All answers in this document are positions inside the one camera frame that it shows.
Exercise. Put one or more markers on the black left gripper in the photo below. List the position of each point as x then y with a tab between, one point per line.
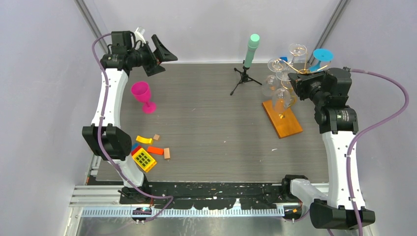
161	53

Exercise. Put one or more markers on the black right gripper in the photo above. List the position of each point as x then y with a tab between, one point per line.
300	82

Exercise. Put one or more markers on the pink plastic wine glass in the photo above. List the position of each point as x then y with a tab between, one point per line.
142	93

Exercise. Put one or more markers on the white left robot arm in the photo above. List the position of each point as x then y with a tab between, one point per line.
104	135

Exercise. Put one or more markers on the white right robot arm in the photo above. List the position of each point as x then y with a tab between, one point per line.
342	207

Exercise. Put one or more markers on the blue plastic wine glass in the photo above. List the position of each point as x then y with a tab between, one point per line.
324	57

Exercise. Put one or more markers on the orange wooden rack base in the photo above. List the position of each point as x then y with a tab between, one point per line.
286	124

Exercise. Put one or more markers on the black mini tripod stand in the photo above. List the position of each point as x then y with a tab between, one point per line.
244	78

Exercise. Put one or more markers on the mint green microphone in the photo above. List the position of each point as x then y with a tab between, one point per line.
253	44

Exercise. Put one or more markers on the small tan cube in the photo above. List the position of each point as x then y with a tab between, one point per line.
156	137

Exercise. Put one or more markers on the yellow curved block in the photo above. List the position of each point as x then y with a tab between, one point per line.
143	140

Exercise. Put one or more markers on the red flat block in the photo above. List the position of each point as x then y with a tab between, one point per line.
136	150

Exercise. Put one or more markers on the blue flat block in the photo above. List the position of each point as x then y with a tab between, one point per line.
134	146

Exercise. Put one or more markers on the orange flat block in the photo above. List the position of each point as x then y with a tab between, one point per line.
155	150

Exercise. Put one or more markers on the tan wooden block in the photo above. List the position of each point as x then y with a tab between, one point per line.
167	155

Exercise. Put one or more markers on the yellow green window block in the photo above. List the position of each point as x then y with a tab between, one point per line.
144	160

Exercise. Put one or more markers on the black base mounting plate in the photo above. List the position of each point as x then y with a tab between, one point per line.
212	195

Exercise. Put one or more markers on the gold wire glass rack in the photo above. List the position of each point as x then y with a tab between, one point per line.
303	70

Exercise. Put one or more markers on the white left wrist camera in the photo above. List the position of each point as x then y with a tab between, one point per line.
139	34

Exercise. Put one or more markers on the aluminium frame rail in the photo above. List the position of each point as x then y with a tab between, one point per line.
95	192

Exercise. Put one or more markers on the slotted cable duct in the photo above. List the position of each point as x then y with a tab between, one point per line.
131	211

